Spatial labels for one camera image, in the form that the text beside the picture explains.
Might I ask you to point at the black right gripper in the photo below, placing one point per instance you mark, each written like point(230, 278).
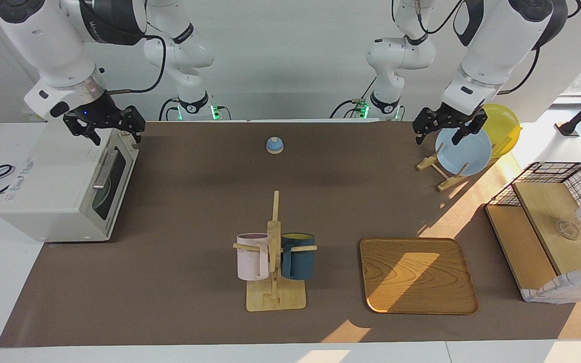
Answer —
point(114, 118)

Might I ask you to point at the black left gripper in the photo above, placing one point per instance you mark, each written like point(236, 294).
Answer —
point(447, 120)

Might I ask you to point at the glass oven door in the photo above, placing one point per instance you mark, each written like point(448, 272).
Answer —
point(119, 176)

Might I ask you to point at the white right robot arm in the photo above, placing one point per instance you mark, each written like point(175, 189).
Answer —
point(43, 40)

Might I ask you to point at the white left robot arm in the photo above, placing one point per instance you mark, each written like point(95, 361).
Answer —
point(497, 45)

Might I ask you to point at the white toaster oven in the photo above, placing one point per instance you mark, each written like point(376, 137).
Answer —
point(48, 186)

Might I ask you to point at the wooden plate rack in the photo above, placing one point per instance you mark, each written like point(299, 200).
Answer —
point(429, 162)

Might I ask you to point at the light blue plate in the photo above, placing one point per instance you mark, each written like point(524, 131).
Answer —
point(464, 156)

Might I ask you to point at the yellow plate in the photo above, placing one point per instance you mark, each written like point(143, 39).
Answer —
point(502, 126)

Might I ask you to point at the white labelled box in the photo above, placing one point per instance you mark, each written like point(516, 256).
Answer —
point(33, 117)

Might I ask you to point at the brown table mat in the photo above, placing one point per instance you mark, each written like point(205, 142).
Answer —
point(194, 212)

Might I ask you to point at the wooden stepped shelf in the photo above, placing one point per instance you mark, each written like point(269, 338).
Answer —
point(537, 206)

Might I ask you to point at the wooden tray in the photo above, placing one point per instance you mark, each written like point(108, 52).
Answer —
point(416, 277)

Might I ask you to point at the clear glass item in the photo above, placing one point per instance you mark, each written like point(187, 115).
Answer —
point(568, 230)

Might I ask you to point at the pink mug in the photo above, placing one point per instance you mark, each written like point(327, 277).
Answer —
point(250, 259)

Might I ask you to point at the dark blue mug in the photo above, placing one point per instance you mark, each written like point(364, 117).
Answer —
point(298, 262)

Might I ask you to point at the white checkered cloth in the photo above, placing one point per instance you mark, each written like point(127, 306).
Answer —
point(563, 290)

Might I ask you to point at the wooden mug rack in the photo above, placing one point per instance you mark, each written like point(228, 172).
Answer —
point(275, 297)

